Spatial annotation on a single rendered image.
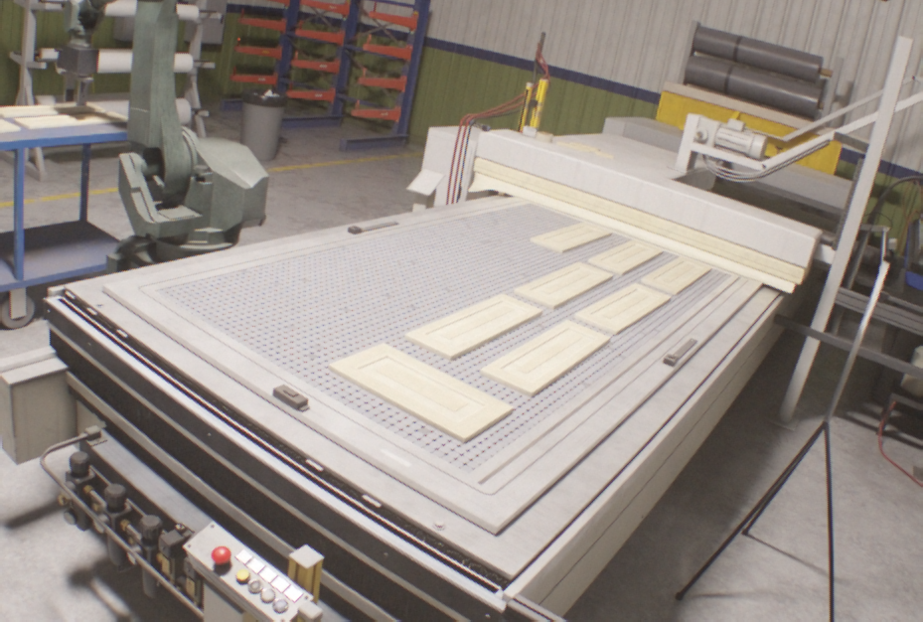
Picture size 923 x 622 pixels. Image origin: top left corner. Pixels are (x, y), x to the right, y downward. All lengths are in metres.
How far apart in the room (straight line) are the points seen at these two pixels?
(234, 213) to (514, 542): 2.12
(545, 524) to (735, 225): 2.86
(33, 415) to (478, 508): 1.59
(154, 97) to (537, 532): 2.39
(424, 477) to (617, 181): 3.05
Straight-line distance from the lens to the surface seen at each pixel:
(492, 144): 5.02
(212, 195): 3.45
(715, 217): 4.48
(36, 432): 2.83
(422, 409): 2.16
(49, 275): 4.35
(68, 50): 4.43
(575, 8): 9.54
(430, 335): 2.63
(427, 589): 1.79
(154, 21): 3.39
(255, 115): 8.27
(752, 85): 7.97
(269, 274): 2.96
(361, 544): 1.86
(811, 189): 6.62
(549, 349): 2.71
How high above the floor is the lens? 1.97
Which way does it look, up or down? 19 degrees down
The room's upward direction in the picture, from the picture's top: 12 degrees clockwise
